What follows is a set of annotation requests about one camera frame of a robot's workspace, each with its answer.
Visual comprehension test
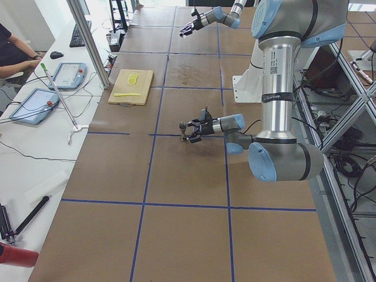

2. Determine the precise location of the black keyboard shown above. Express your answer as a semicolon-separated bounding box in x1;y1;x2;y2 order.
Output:
69;24;85;48

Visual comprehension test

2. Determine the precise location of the metal reacher grabber stick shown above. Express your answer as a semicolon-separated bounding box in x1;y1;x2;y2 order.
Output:
41;63;89;146

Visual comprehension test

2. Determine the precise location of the bamboo cutting board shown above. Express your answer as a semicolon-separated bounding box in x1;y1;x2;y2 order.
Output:
108;69;153;106

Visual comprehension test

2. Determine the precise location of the person in black shirt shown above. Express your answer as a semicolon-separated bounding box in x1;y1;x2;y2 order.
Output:
1;25;42;79

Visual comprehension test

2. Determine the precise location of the yellow plastic knife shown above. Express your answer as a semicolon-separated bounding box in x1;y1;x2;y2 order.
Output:
113;92;141;97

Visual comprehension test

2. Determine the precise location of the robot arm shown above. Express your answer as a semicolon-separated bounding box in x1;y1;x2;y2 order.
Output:
179;1;247;38
182;1;348;182

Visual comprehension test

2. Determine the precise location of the teach pendant near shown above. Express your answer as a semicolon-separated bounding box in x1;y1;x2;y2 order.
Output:
9;88;60;125

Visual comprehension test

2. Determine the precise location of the teach pendant far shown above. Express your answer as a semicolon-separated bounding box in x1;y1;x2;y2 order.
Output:
52;62;87;90

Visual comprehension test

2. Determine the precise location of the aluminium frame post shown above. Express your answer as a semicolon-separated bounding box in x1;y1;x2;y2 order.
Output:
67;0;110;89

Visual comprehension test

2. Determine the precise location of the black computer mouse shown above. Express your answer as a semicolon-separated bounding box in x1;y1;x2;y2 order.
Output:
50;51;64;59

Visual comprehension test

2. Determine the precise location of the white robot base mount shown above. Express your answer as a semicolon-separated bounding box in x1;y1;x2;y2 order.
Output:
233;39;263;103

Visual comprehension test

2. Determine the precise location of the red cylinder bottle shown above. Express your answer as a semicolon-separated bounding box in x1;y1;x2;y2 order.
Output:
0;243;39;268

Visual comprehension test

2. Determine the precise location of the steel double jigger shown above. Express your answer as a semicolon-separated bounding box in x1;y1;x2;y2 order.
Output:
179;122;189;141

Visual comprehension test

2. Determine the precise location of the black rod tool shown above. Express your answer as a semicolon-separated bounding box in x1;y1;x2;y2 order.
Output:
14;196;49;236

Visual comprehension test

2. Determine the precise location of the teach pendant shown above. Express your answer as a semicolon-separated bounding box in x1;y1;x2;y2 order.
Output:
9;88;60;125
52;62;87;90

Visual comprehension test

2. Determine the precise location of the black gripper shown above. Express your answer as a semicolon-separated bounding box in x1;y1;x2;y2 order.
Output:
179;16;205;38
182;116;214;143

